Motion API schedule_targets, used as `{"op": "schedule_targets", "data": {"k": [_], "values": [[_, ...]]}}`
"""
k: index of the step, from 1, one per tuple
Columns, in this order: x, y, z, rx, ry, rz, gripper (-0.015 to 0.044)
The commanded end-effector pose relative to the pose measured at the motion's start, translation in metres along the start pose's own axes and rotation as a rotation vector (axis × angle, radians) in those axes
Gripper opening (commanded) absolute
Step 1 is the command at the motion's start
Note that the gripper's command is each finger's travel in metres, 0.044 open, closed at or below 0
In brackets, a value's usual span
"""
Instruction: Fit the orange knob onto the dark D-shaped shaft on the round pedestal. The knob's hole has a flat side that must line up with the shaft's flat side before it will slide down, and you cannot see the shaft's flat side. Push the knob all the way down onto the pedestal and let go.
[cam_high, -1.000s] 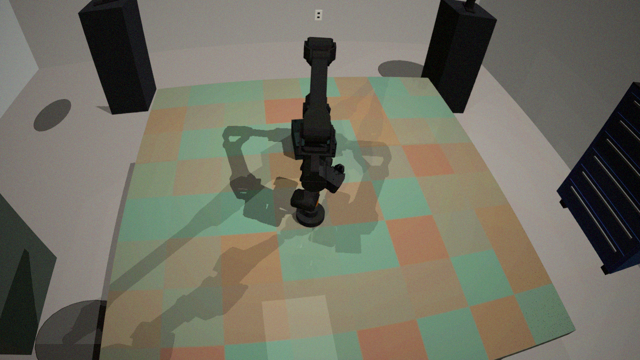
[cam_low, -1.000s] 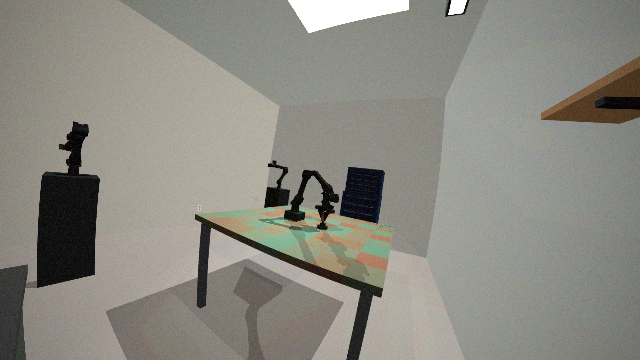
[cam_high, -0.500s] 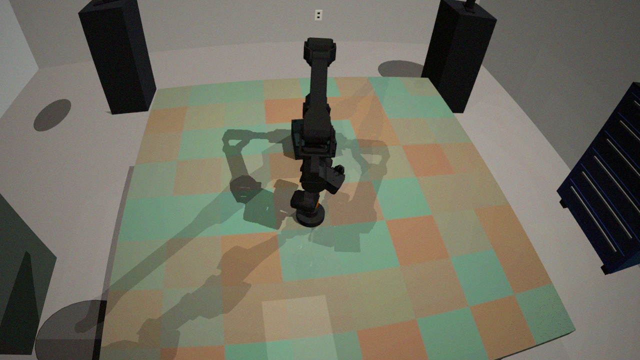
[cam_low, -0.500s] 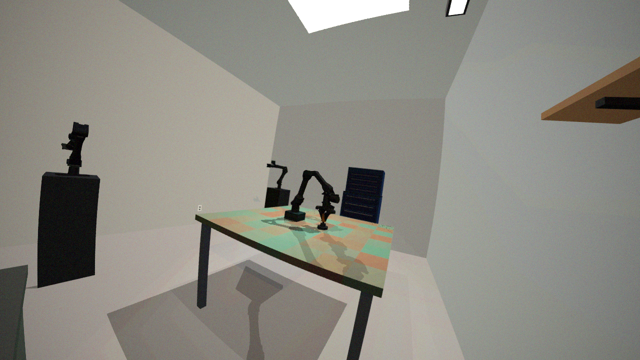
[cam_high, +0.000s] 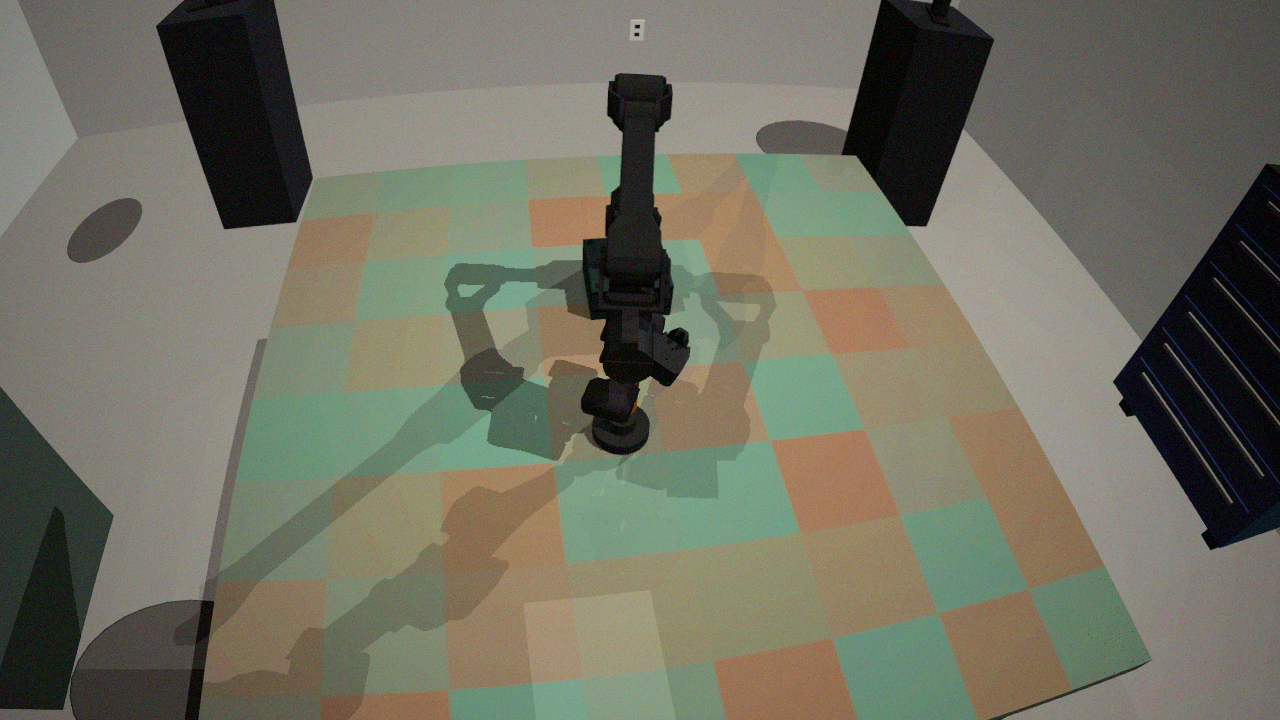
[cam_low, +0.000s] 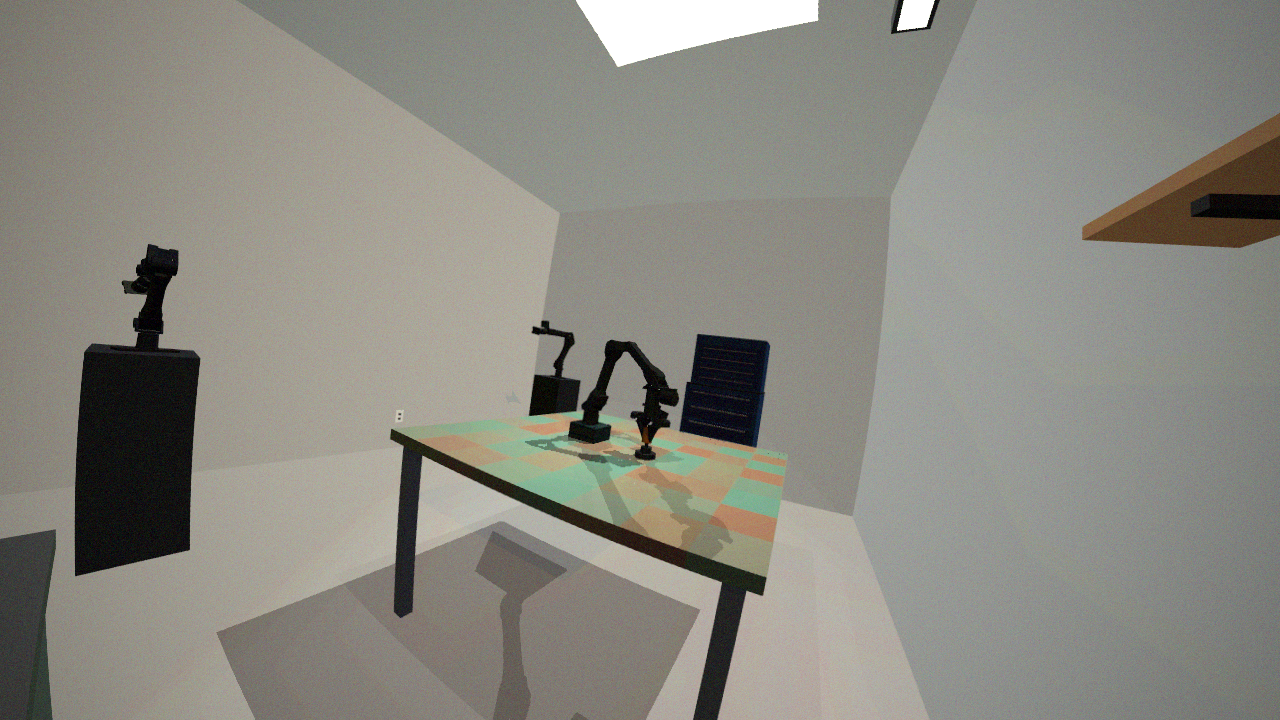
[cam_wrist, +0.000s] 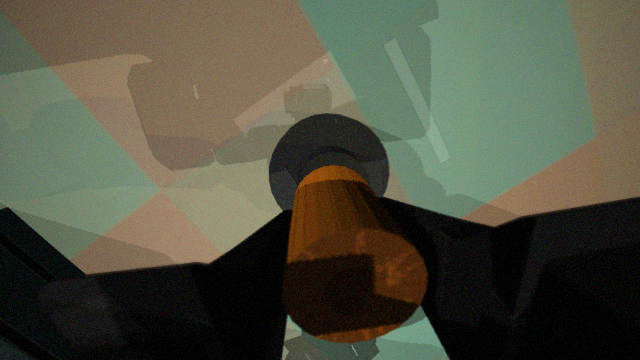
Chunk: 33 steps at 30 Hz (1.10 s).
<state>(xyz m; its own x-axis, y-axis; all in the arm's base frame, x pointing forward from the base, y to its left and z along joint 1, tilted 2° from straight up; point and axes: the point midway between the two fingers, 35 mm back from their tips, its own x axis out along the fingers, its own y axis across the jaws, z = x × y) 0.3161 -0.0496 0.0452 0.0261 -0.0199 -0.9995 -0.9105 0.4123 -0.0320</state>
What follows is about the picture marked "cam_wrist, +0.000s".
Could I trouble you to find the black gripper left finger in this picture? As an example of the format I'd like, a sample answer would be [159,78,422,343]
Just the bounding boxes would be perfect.
[38,210,292,360]

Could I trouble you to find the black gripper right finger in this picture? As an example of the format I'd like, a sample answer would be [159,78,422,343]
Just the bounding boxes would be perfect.
[379,197,640,360]

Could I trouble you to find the orange cylinder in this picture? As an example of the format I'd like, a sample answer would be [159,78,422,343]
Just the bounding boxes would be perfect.
[282,165,428,343]

